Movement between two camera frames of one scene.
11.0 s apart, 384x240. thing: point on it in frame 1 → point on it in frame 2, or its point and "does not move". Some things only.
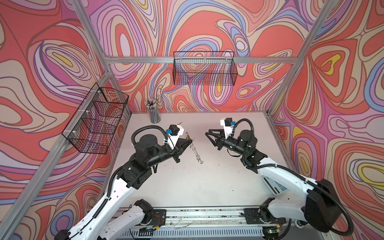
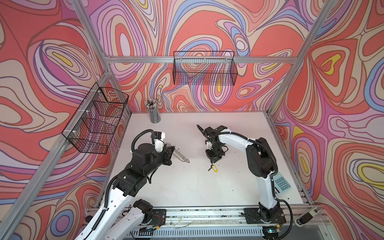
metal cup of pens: [154, 113] does not move
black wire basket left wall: [94, 125] does not move
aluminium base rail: [211, 216] does not move
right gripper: [219, 141] → [213, 158]
